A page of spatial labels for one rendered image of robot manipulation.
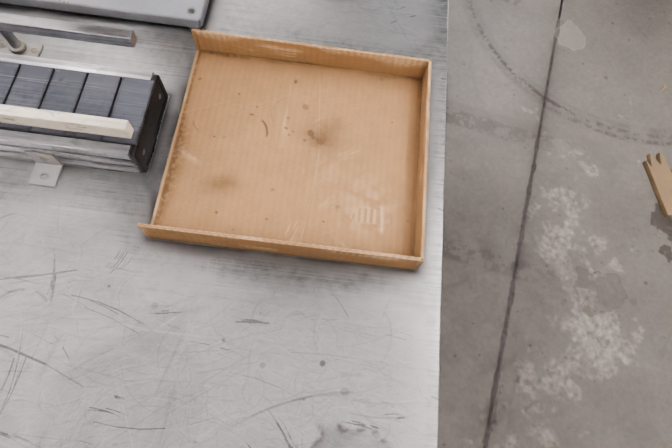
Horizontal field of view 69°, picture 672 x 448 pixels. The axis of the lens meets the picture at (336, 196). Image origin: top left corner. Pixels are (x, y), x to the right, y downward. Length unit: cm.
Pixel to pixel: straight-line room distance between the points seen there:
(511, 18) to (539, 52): 17
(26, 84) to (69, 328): 27
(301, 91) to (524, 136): 118
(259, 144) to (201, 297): 19
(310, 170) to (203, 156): 13
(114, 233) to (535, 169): 134
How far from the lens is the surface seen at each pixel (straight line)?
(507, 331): 149
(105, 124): 56
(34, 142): 62
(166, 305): 56
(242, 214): 57
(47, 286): 61
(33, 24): 59
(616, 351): 162
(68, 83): 64
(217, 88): 65
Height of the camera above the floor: 136
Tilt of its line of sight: 67 degrees down
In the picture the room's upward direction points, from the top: 10 degrees clockwise
